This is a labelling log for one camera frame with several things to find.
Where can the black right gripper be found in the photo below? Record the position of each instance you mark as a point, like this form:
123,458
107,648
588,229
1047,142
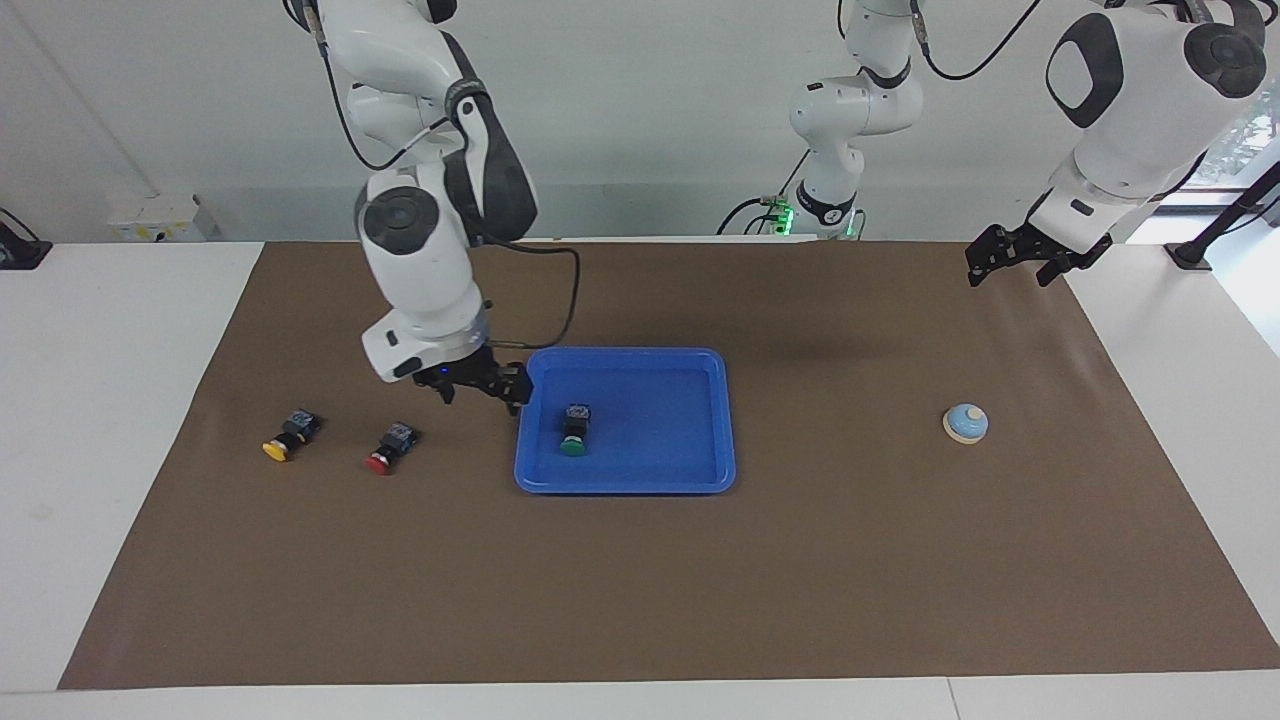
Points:
470,372

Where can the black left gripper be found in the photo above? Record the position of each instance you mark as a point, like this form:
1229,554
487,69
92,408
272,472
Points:
1040,245

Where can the green push button switch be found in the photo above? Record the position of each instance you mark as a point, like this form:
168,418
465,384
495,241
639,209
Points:
575,430

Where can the red push button switch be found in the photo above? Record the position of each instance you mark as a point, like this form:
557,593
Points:
392,448

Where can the yellow push button switch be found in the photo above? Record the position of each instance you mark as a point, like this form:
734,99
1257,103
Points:
292,436

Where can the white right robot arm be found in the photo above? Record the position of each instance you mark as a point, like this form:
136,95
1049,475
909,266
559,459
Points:
420,260

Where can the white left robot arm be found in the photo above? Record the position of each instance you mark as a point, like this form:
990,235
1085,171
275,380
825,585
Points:
1130,120

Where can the blue plastic tray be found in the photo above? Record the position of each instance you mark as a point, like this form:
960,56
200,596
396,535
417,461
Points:
660,440

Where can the black stand with slanted pole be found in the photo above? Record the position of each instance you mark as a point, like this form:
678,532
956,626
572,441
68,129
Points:
1215,232

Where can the brown table mat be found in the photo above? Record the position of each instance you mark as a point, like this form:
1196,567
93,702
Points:
400,580

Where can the window with green view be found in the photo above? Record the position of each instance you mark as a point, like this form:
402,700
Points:
1240,140

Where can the short black stand base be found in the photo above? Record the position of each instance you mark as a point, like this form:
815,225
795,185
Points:
22,252

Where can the white wall socket box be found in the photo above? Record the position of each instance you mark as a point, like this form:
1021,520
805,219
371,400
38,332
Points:
160,218

